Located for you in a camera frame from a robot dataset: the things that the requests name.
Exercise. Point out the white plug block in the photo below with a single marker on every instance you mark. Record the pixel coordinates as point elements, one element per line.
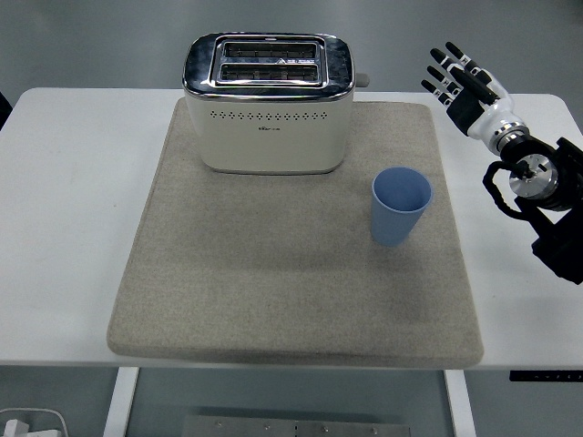
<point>13,428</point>

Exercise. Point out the white table leg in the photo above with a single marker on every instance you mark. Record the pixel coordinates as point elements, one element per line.
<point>120,400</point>
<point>460,405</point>

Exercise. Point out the white chrome two-slot toaster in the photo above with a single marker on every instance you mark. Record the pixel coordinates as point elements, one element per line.
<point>268,136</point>

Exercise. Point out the beige fabric mat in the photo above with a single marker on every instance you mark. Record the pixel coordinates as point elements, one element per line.
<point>273,282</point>

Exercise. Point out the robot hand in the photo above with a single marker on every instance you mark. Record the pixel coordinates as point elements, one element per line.
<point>483,116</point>

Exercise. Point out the black table control panel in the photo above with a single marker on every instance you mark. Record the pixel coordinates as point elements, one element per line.
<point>546,376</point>

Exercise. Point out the blue ribbed plastic cup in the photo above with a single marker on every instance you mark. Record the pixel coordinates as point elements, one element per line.
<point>392,223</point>

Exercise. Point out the black object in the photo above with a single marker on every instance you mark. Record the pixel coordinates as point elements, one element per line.
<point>3,109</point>

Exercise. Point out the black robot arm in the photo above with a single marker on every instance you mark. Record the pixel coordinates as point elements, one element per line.
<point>555,200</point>

